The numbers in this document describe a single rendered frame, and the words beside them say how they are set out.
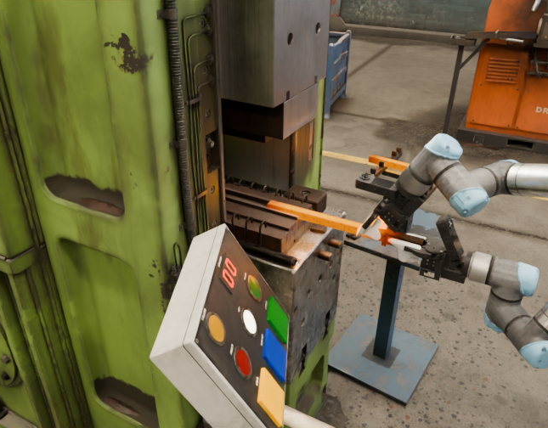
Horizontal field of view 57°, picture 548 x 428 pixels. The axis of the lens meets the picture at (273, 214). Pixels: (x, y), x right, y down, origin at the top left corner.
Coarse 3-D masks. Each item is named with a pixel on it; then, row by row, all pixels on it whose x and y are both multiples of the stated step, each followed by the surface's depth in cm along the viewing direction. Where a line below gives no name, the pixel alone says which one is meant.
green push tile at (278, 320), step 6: (270, 300) 108; (270, 306) 106; (276, 306) 108; (270, 312) 104; (276, 312) 107; (282, 312) 110; (270, 318) 103; (276, 318) 106; (282, 318) 108; (270, 324) 103; (276, 324) 104; (282, 324) 107; (276, 330) 104; (282, 330) 106; (282, 336) 105
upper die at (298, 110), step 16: (304, 96) 129; (224, 112) 129; (240, 112) 127; (256, 112) 125; (272, 112) 122; (288, 112) 123; (304, 112) 132; (240, 128) 129; (256, 128) 127; (272, 128) 125; (288, 128) 125
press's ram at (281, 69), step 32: (224, 0) 110; (256, 0) 106; (288, 0) 109; (320, 0) 123; (224, 32) 113; (256, 32) 110; (288, 32) 113; (320, 32) 128; (224, 64) 117; (256, 64) 113; (288, 64) 117; (320, 64) 133; (224, 96) 121; (256, 96) 117; (288, 96) 122
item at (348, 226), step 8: (272, 200) 152; (280, 208) 149; (288, 208) 148; (296, 208) 148; (304, 208) 148; (304, 216) 146; (312, 216) 144; (320, 216) 144; (328, 216) 144; (320, 224) 144; (328, 224) 143; (336, 224) 141; (344, 224) 140; (352, 224) 140; (360, 224) 140; (352, 232) 140; (384, 232) 136; (392, 232) 136; (384, 240) 135; (408, 240) 133; (416, 240) 132
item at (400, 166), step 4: (372, 156) 192; (376, 156) 192; (380, 156) 192; (372, 160) 192; (376, 160) 191; (384, 160) 189; (388, 160) 189; (392, 160) 189; (396, 160) 189; (388, 164) 189; (392, 164) 188; (396, 164) 187; (400, 164) 186; (404, 164) 186; (408, 164) 186; (396, 168) 187; (400, 168) 186; (404, 168) 186
